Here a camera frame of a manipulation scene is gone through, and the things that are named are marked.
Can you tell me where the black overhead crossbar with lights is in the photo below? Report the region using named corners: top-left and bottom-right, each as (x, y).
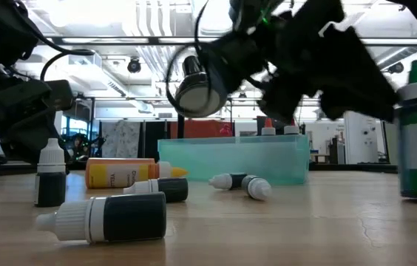
top-left (47, 35), bottom-right (417, 47)

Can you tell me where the large yellow food coloring bottle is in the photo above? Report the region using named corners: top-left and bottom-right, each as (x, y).
top-left (84, 157), bottom-right (190, 190)

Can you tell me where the large red food coloring bottle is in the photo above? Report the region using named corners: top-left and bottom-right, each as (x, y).
top-left (283, 118), bottom-right (301, 136)

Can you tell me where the small black dropper bottle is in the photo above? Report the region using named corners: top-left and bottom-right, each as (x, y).
top-left (35, 191), bottom-right (168, 245)

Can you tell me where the black monitor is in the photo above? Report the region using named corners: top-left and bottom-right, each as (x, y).
top-left (255, 116), bottom-right (286, 136)

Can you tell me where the teal translucent plastic bin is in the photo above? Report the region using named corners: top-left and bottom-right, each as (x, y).
top-left (157, 134), bottom-right (311, 186)

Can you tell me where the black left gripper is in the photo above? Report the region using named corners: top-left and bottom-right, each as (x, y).
top-left (0, 69), bottom-right (75, 166)

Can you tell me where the white pillar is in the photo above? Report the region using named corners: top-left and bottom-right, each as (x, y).
top-left (343, 110), bottom-right (379, 166)

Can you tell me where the black desk lamp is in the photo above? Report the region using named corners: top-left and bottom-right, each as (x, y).
top-left (173, 55), bottom-right (228, 138)

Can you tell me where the small red dropper bottle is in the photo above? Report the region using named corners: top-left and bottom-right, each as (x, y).
top-left (240, 174), bottom-right (273, 202)

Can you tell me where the person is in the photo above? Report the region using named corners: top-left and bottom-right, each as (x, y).
top-left (68, 133), bottom-right (88, 158)

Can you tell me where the small dark dropper bottle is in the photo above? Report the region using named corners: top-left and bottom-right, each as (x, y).
top-left (33, 137), bottom-right (67, 208)

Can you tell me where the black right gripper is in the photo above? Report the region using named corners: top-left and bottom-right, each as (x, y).
top-left (199, 0), bottom-right (401, 125)

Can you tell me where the black ceiling camera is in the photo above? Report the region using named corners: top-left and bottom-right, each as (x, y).
top-left (126, 58), bottom-right (142, 74)
top-left (387, 61), bottom-right (404, 75)

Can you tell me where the marble pattern panel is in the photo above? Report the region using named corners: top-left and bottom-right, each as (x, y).
top-left (101, 120), bottom-right (142, 159)

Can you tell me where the small purple dropper bottle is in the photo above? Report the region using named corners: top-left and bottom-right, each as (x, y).
top-left (122, 177), bottom-right (190, 204)

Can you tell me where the large orange food coloring bottle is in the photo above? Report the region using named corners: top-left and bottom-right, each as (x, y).
top-left (260, 117), bottom-right (277, 137)

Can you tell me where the orange partition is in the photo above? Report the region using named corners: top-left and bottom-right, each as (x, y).
top-left (169, 120), bottom-right (235, 138)

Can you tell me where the green curtain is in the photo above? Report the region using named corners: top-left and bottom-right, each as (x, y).
top-left (382, 121), bottom-right (398, 166)

